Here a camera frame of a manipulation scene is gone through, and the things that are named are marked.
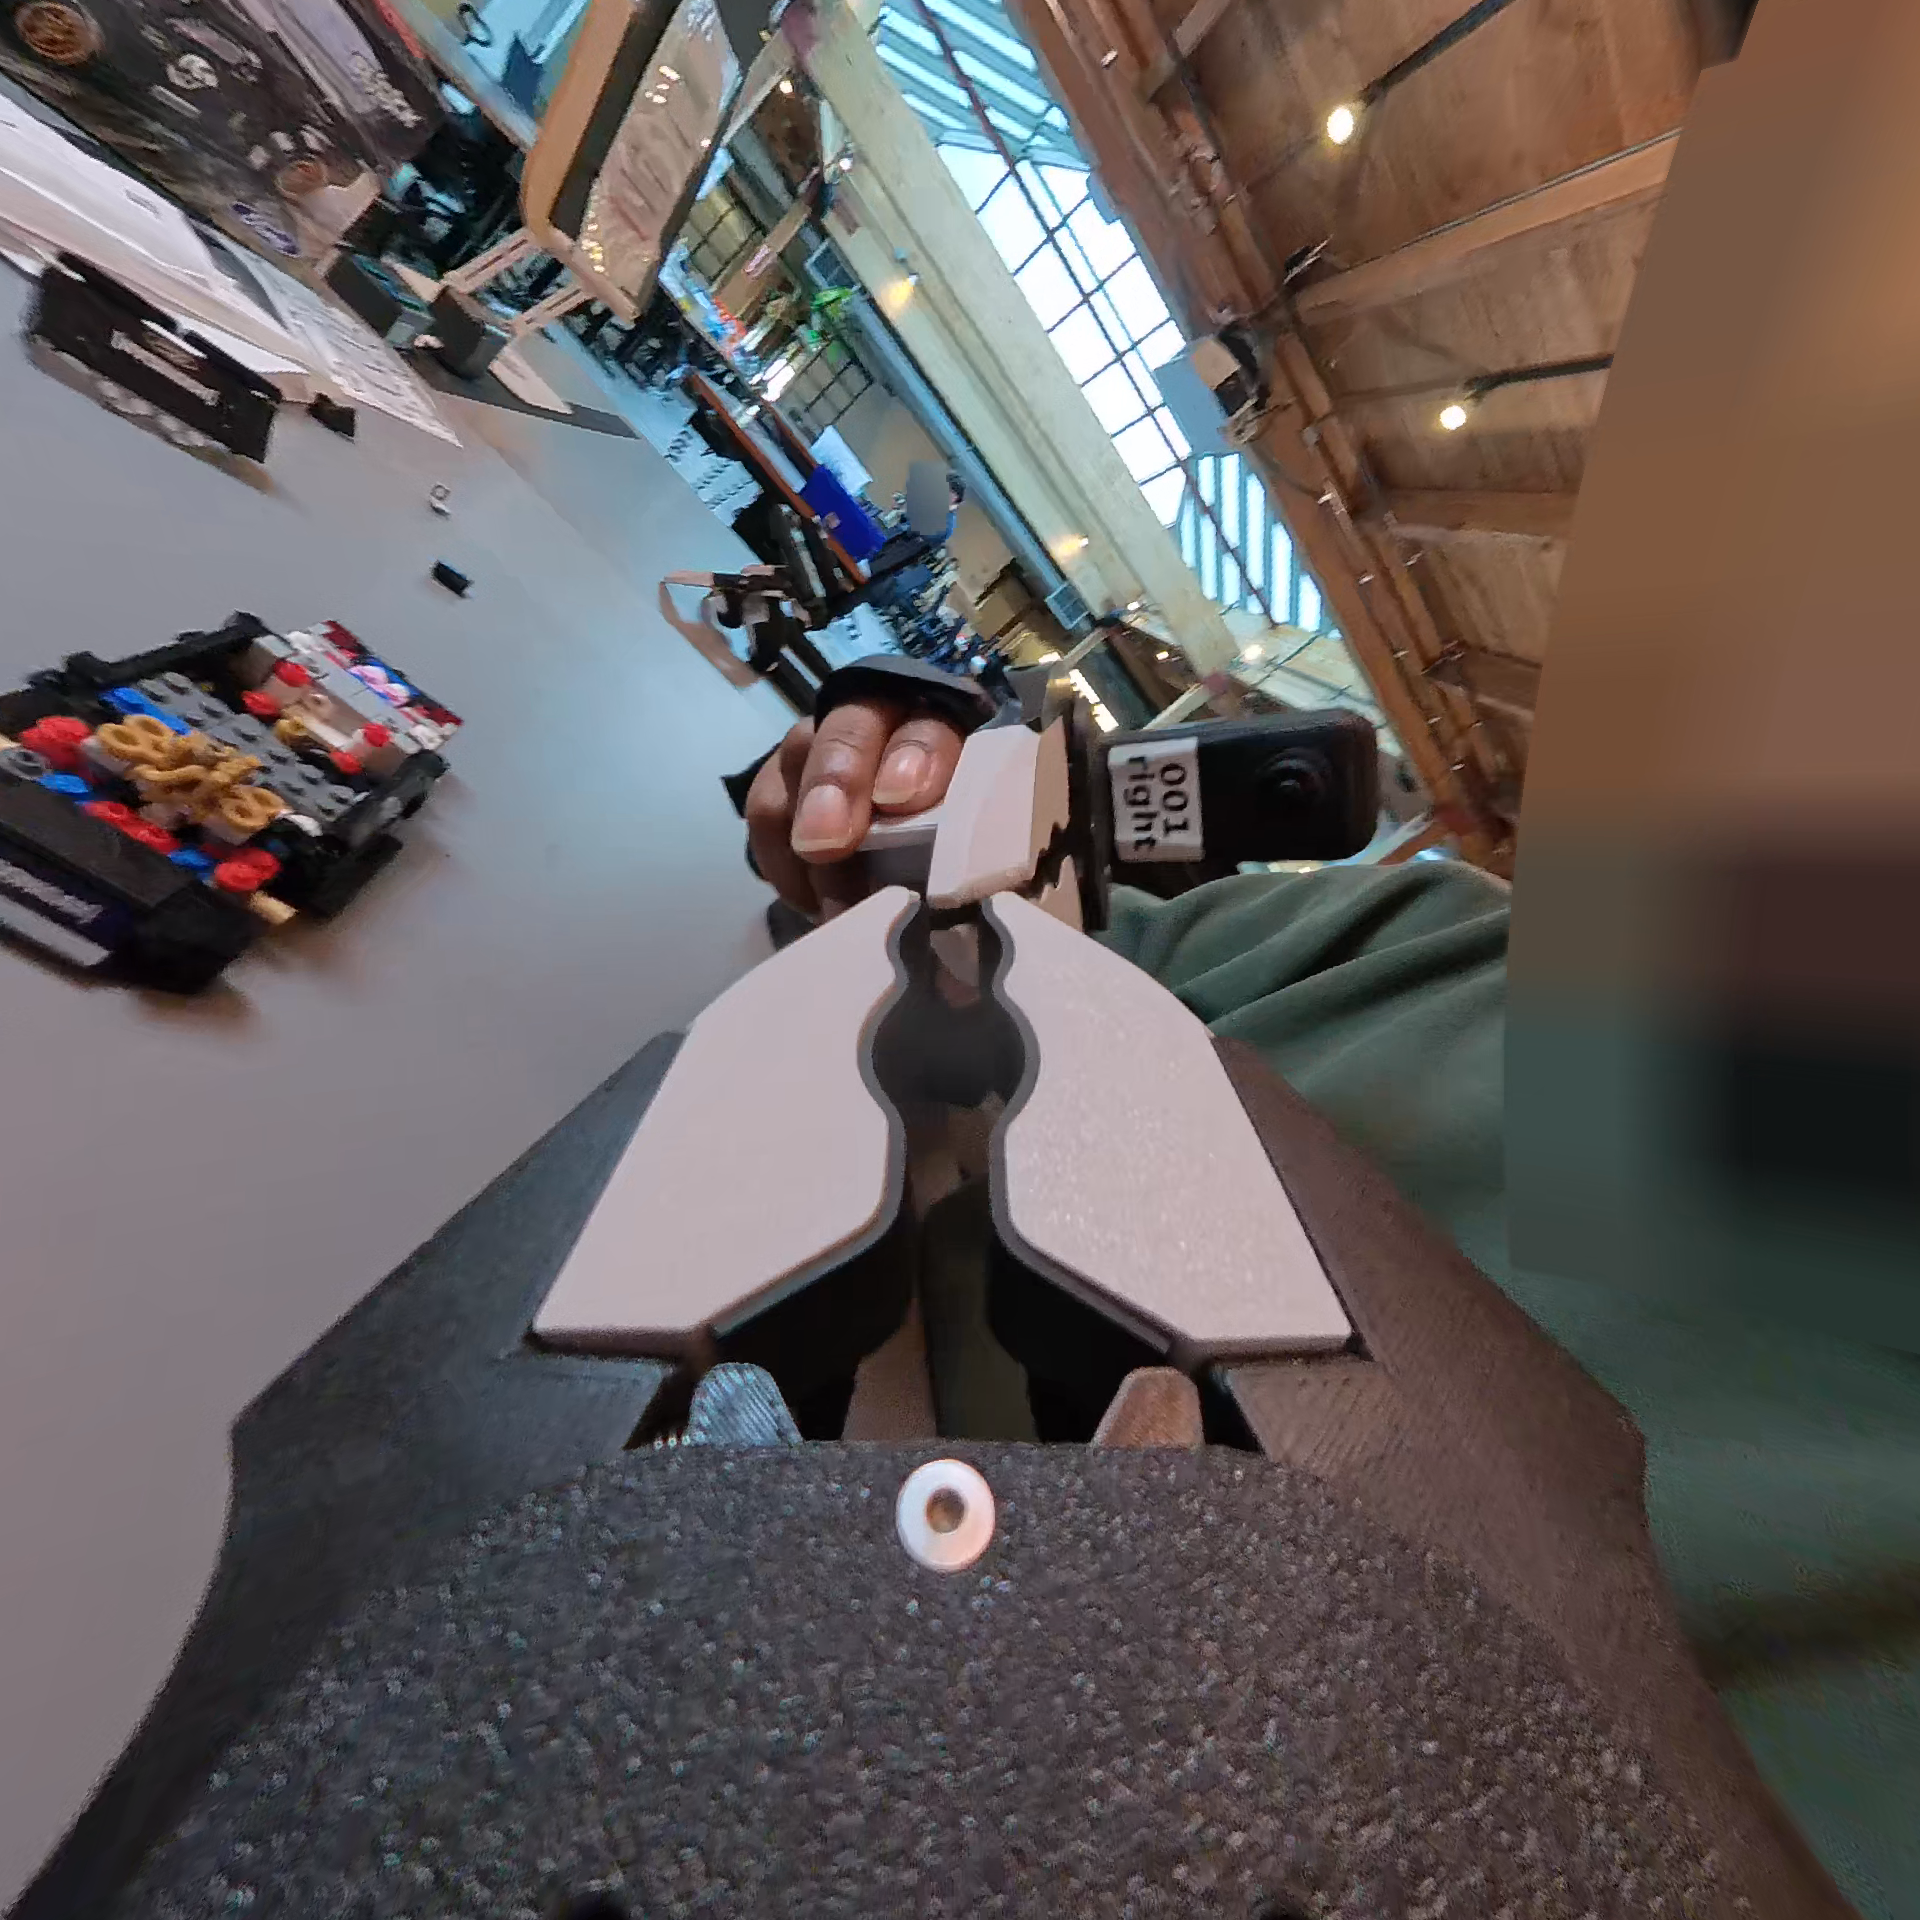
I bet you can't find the black printed lego plate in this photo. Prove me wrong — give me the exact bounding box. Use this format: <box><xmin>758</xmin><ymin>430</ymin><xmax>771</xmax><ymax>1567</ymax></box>
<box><xmin>27</xmin><ymin>254</ymin><xmax>285</xmax><ymax>465</ymax></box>

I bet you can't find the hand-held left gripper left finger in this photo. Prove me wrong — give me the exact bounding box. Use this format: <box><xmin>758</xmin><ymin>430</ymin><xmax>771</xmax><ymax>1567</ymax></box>
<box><xmin>532</xmin><ymin>883</ymin><xmax>924</xmax><ymax>1396</ymax></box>

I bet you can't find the black handheld device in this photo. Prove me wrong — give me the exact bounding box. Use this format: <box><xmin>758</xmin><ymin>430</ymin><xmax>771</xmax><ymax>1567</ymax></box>
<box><xmin>660</xmin><ymin>560</ymin><xmax>835</xmax><ymax>688</ymax></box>

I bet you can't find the small black box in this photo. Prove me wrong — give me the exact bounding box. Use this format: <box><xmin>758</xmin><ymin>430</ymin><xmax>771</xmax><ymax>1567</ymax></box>
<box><xmin>330</xmin><ymin>246</ymin><xmax>438</xmax><ymax>340</ymax></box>
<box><xmin>428</xmin><ymin>277</ymin><xmax>512</xmax><ymax>380</ymax></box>

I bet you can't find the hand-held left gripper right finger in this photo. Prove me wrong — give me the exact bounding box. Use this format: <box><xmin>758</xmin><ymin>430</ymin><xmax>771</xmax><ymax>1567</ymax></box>
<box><xmin>982</xmin><ymin>891</ymin><xmax>1359</xmax><ymax>1410</ymax></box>

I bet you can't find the wooden office desk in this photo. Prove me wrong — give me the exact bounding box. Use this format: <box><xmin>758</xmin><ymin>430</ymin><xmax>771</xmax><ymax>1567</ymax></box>
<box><xmin>682</xmin><ymin>365</ymin><xmax>875</xmax><ymax>589</ymax></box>

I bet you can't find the lego set box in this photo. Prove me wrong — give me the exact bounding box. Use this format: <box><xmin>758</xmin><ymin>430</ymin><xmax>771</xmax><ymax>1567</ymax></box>
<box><xmin>0</xmin><ymin>0</ymin><xmax>448</xmax><ymax>281</ymax></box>

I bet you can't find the blue plastic storage bin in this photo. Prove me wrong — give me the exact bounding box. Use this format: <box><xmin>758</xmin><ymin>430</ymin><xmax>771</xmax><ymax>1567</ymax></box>
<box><xmin>801</xmin><ymin>461</ymin><xmax>891</xmax><ymax>560</ymax></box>

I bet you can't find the person's right hand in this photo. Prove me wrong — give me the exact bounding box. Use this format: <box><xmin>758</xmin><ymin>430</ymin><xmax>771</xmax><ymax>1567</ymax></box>
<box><xmin>742</xmin><ymin>696</ymin><xmax>962</xmax><ymax>923</ymax></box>

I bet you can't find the person's right forearm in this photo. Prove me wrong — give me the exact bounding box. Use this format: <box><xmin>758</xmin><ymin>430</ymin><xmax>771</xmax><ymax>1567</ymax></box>
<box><xmin>1106</xmin><ymin>862</ymin><xmax>1514</xmax><ymax>1082</ymax></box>

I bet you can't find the black lego car model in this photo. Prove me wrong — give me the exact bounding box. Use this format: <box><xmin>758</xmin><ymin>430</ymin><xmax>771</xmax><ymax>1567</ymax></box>
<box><xmin>0</xmin><ymin>611</ymin><xmax>455</xmax><ymax>995</ymax></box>

